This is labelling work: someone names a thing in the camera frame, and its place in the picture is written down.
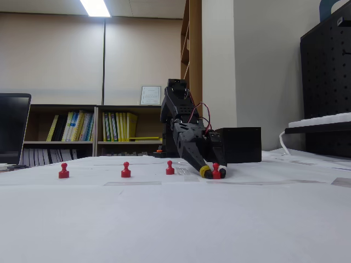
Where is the black pegboard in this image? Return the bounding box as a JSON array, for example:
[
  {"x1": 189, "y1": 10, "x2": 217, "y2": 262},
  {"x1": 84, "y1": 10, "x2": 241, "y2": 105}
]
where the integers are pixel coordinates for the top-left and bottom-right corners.
[{"x1": 300, "y1": 5, "x2": 351, "y2": 158}]

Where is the low wooden bookshelf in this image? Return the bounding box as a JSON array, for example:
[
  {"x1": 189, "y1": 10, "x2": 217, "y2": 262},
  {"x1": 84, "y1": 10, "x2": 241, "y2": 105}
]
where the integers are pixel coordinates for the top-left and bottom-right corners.
[
  {"x1": 23, "y1": 104, "x2": 98, "y2": 167},
  {"x1": 94, "y1": 105, "x2": 165, "y2": 157}
]

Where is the black laptop screen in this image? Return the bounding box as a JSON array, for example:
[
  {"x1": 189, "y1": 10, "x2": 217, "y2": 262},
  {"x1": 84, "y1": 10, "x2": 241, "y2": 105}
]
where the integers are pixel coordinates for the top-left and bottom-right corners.
[{"x1": 0, "y1": 93, "x2": 32, "y2": 166}]

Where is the framed white certificate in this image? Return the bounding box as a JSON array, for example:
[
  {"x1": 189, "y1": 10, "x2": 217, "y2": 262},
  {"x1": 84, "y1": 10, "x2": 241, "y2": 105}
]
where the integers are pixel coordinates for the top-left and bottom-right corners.
[{"x1": 140, "y1": 85, "x2": 162, "y2": 106}]

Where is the white power cable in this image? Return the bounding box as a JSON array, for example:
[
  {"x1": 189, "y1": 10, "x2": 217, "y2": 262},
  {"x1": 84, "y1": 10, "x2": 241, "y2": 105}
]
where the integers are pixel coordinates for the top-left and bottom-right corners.
[{"x1": 279, "y1": 130, "x2": 291, "y2": 156}]

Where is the tall wooden shelf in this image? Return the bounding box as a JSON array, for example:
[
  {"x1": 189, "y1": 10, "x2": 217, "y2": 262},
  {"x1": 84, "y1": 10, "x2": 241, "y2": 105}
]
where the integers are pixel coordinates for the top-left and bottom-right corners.
[{"x1": 180, "y1": 0, "x2": 203, "y2": 156}]

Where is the black open box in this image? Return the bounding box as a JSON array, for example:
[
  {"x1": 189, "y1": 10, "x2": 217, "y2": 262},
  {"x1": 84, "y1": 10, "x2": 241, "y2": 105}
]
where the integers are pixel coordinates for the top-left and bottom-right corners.
[{"x1": 215, "y1": 127, "x2": 262, "y2": 164}]

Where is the dark blue panel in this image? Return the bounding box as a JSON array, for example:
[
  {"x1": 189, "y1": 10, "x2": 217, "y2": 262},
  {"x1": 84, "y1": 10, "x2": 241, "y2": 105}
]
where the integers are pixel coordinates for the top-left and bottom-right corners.
[{"x1": 319, "y1": 0, "x2": 351, "y2": 23}]

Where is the black rail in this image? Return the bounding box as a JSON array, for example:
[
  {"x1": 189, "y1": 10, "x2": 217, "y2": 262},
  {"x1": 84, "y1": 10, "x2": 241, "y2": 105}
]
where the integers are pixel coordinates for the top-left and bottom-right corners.
[{"x1": 284, "y1": 122, "x2": 351, "y2": 135}]

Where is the thin yellow book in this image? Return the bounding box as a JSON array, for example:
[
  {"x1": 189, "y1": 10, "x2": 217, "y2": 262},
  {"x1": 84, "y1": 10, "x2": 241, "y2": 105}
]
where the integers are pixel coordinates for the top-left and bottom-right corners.
[{"x1": 46, "y1": 115, "x2": 60, "y2": 142}]

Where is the ceiling light panel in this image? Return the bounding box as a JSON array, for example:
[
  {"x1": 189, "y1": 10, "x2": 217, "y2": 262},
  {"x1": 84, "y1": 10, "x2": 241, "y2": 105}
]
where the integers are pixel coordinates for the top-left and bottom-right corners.
[{"x1": 80, "y1": 0, "x2": 112, "y2": 18}]

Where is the white paper covering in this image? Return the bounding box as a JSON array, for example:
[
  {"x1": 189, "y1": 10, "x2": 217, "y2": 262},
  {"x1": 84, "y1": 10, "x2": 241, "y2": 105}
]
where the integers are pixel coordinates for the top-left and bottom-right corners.
[{"x1": 0, "y1": 149, "x2": 351, "y2": 263}]

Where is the black wall conduit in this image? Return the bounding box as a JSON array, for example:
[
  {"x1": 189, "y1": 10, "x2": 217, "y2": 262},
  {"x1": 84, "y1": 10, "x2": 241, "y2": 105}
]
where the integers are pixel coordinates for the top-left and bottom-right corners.
[{"x1": 102, "y1": 16, "x2": 107, "y2": 106}]

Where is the white power strip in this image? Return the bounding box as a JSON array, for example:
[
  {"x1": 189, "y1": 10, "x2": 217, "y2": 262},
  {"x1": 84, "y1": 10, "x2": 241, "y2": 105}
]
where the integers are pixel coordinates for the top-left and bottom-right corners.
[{"x1": 287, "y1": 112, "x2": 351, "y2": 129}]

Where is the yellow ring binder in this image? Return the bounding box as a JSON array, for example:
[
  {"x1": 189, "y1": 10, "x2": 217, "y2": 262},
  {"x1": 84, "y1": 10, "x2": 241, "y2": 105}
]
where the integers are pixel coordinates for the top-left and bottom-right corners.
[
  {"x1": 126, "y1": 112, "x2": 138, "y2": 142},
  {"x1": 119, "y1": 112, "x2": 128, "y2": 142}
]

